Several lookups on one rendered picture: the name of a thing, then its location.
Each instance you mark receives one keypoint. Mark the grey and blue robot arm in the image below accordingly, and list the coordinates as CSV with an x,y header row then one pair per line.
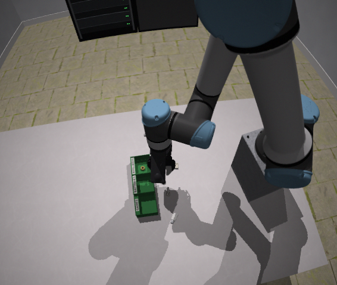
x,y
263,31

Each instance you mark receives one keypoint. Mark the grey usb stick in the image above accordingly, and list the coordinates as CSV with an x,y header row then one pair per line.
x,y
174,217

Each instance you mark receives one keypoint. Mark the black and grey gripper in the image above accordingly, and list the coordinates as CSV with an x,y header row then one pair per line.
x,y
170,163

